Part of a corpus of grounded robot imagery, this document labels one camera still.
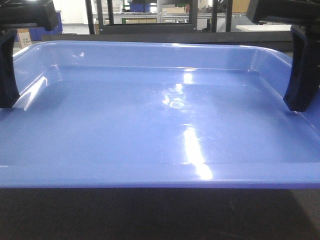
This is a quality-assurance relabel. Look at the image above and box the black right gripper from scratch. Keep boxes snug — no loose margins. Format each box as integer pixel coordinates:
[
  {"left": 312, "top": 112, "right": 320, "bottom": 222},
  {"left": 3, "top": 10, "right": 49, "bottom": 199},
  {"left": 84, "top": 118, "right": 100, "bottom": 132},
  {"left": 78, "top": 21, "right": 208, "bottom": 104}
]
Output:
[{"left": 246, "top": 0, "right": 320, "bottom": 112}]

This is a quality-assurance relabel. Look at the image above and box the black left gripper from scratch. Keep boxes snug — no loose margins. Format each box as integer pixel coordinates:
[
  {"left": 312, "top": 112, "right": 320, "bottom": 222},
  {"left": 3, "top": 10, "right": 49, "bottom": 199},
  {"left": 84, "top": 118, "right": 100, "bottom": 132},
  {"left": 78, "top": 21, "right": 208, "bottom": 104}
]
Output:
[{"left": 0, "top": 0, "right": 59, "bottom": 109}]

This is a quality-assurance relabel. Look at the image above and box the light blue plastic tray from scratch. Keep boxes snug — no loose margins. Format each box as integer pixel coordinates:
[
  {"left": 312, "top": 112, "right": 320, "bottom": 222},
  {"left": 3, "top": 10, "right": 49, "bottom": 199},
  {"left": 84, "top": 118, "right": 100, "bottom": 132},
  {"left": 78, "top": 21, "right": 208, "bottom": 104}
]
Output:
[{"left": 0, "top": 40, "right": 320, "bottom": 189}]

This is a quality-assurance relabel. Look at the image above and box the cardboard box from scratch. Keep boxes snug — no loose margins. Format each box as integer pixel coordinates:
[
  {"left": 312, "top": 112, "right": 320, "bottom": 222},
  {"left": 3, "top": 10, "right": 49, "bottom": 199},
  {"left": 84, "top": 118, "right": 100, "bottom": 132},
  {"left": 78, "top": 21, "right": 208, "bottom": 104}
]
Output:
[{"left": 17, "top": 28, "right": 32, "bottom": 48}]

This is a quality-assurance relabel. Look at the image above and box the white table at right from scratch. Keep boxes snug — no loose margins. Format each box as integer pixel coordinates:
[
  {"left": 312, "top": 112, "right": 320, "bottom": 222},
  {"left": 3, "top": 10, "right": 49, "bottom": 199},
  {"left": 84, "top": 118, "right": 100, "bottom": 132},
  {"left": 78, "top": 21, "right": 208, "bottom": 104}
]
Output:
[{"left": 236, "top": 24, "right": 291, "bottom": 32}]

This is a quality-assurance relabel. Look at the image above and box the blue crate on side table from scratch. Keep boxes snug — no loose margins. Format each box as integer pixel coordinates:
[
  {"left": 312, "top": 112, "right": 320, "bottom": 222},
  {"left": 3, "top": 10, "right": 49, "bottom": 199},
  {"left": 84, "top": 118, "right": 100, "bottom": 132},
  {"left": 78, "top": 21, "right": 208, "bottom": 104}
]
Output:
[{"left": 28, "top": 10, "right": 63, "bottom": 41}]

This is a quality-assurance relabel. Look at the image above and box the blue bin far background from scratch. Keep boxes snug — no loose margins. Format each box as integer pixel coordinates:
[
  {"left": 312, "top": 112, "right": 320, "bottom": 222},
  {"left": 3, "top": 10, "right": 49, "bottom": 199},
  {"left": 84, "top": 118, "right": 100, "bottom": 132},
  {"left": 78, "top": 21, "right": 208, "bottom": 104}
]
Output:
[{"left": 129, "top": 2, "right": 151, "bottom": 13}]

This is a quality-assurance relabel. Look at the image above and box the black metal rack frame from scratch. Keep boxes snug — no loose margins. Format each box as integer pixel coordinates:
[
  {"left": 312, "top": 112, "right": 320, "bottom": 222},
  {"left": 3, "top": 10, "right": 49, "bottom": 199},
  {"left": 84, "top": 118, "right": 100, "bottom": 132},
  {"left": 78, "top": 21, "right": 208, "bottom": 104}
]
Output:
[{"left": 85, "top": 0, "right": 233, "bottom": 35}]

